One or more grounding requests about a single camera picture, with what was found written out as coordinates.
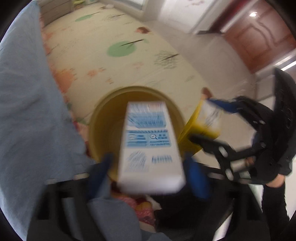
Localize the yellow drink carton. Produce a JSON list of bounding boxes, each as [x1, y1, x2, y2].
[[178, 99, 222, 156]]

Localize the white grey milk carton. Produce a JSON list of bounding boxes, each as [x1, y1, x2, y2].
[[117, 101, 186, 195]]

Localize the yellow trash bin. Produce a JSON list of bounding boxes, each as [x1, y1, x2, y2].
[[88, 86, 185, 182]]

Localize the blue bed sheet mattress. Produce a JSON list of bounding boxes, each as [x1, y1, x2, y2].
[[1, 1, 143, 240]]

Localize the brown wooden door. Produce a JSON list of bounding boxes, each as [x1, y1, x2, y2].
[[224, 1, 295, 73]]

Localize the white flowered cabinet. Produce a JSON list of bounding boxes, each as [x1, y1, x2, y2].
[[158, 0, 219, 34]]

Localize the cartoon floor mat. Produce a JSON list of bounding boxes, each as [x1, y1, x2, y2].
[[39, 0, 258, 130]]

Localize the grey bedside table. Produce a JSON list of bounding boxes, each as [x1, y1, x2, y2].
[[38, 0, 74, 26]]

